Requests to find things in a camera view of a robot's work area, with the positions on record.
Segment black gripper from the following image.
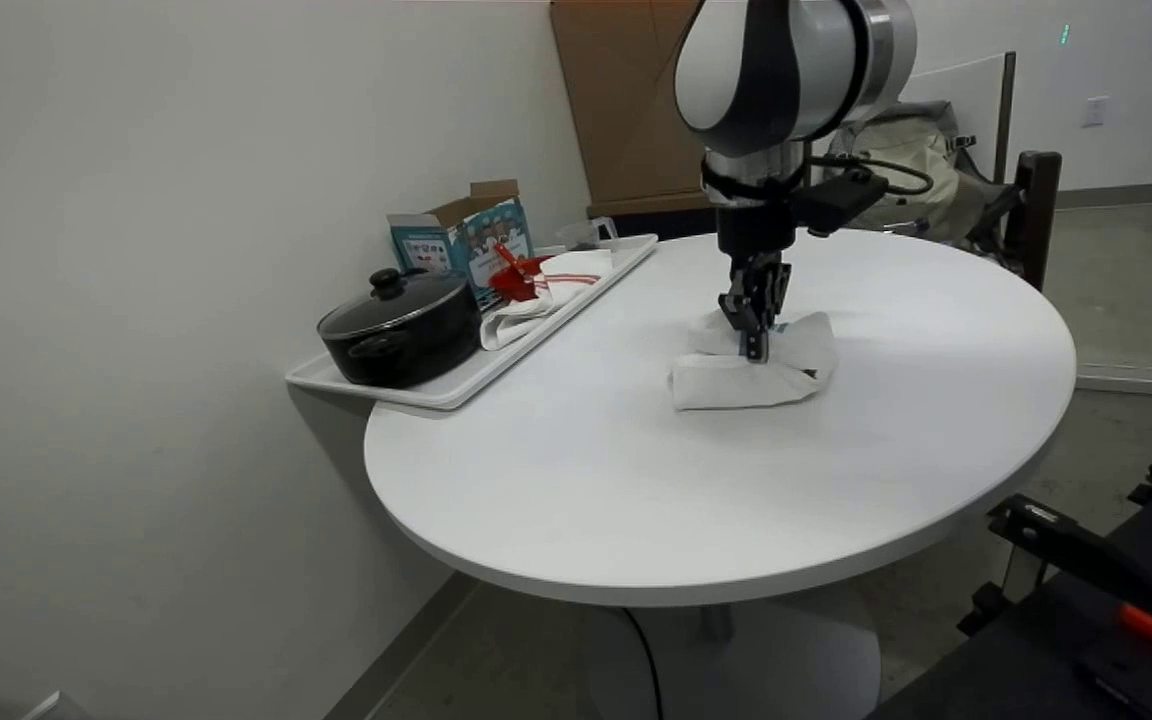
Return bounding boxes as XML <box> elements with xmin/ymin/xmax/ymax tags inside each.
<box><xmin>712</xmin><ymin>195</ymin><xmax>801</xmax><ymax>370</ymax></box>

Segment white towel with blue stripes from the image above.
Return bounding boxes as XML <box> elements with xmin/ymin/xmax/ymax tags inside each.
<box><xmin>663</xmin><ymin>310</ymin><xmax>838</xmax><ymax>415</ymax></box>

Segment dark wooden cabinet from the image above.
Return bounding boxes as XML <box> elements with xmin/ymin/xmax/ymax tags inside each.
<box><xmin>583</xmin><ymin>183</ymin><xmax>726</xmax><ymax>244</ymax></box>

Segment red and white cloth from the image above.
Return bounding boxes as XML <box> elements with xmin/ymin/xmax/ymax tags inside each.
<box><xmin>470</xmin><ymin>242</ymin><xmax>607</xmax><ymax>351</ymax></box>

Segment large brown cardboard box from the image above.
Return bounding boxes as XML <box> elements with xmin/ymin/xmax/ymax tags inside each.
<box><xmin>549</xmin><ymin>0</ymin><xmax>721</xmax><ymax>215</ymax></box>

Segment blue printed carton box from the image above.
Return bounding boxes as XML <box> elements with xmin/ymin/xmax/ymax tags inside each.
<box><xmin>383</xmin><ymin>178</ymin><xmax>540</xmax><ymax>312</ymax></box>

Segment white rectangular tray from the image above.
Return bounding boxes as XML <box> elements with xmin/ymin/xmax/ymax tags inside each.
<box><xmin>282</xmin><ymin>231</ymin><xmax>663</xmax><ymax>415</ymax></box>

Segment white panel board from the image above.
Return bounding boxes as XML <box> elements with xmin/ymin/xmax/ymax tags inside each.
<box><xmin>898</xmin><ymin>48</ymin><xmax>1020</xmax><ymax>183</ymax></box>

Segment black pot with lid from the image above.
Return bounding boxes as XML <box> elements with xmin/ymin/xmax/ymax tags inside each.
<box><xmin>312</xmin><ymin>266</ymin><xmax>487</xmax><ymax>393</ymax></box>

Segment black perforated breadboard table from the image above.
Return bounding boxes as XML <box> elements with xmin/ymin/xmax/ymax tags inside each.
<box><xmin>868</xmin><ymin>371</ymin><xmax>1152</xmax><ymax>720</ymax></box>

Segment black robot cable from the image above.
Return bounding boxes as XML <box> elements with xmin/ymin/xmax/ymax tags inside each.
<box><xmin>806</xmin><ymin>154</ymin><xmax>941</xmax><ymax>202</ymax></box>

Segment dark brown post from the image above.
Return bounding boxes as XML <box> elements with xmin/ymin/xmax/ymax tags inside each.
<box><xmin>996</xmin><ymin>150</ymin><xmax>1066</xmax><ymax>294</ymax></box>

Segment white table pedestal base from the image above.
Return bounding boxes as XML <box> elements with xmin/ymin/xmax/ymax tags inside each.
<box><xmin>572</xmin><ymin>586</ymin><xmax>887</xmax><ymax>720</ymax></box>

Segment black floor cable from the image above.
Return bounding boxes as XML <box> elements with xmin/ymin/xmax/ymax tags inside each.
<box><xmin>615</xmin><ymin>603</ymin><xmax>668</xmax><ymax>720</ymax></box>

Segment black clamp with orange handle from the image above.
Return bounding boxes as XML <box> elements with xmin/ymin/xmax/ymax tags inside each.
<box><xmin>983</xmin><ymin>492</ymin><xmax>1152</xmax><ymax>674</ymax></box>

